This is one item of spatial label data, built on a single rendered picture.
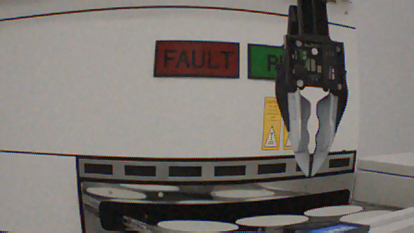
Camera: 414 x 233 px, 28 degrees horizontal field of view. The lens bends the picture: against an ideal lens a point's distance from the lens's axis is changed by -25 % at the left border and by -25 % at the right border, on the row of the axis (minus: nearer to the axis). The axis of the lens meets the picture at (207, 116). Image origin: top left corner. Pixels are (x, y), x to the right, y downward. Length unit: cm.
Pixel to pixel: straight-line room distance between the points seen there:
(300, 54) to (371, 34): 232
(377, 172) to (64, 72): 51
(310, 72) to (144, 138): 34
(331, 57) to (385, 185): 41
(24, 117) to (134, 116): 18
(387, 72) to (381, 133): 23
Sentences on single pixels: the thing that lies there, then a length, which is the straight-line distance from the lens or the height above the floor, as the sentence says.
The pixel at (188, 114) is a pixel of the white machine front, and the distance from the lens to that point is 136.
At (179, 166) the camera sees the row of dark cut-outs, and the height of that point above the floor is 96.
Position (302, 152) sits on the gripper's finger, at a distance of 110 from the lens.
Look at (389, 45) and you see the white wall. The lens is 342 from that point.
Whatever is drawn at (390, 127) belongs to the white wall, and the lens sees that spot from 342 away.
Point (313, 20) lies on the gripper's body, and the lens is 104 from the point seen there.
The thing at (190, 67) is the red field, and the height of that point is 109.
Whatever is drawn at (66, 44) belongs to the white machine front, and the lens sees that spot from 129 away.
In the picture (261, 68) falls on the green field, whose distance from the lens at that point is 140.
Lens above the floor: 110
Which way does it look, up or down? 3 degrees down
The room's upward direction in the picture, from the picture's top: 2 degrees clockwise
